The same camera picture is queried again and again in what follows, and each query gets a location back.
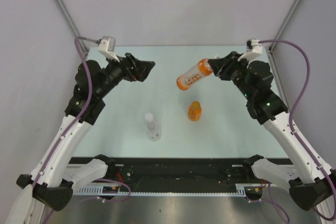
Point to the large orange tea bottle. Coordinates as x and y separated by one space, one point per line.
201 70

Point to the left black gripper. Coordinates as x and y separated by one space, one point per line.
144 67

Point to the left aluminium frame post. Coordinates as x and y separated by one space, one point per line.
60 4

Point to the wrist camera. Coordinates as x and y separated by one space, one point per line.
253 50
106 48

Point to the clear water bottle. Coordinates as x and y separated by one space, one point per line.
153 128

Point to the small orange juice bottle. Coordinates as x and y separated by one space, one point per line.
194 111

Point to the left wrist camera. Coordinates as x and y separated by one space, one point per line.
106 48

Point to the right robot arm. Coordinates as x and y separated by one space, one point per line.
312 180

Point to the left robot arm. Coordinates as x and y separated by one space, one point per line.
46 183

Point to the right aluminium frame post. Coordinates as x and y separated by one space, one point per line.
294 7

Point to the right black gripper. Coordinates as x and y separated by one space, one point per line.
221 67

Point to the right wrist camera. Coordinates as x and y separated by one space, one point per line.
253 50

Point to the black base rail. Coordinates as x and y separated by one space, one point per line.
182 175

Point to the aluminium frame post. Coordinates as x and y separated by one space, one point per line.
60 4
294 7

